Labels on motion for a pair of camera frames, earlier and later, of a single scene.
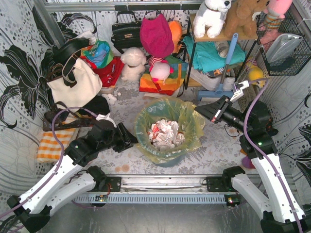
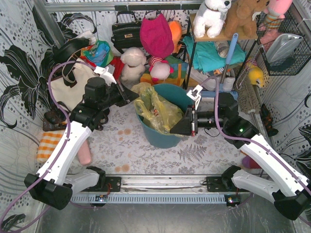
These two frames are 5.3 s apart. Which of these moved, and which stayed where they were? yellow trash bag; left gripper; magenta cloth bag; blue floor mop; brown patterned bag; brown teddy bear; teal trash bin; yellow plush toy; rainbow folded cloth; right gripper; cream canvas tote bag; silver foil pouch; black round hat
Moved: left gripper; yellow trash bag; teal trash bin; right gripper
Stayed: rainbow folded cloth; magenta cloth bag; yellow plush toy; black round hat; cream canvas tote bag; brown patterned bag; brown teddy bear; silver foil pouch; blue floor mop
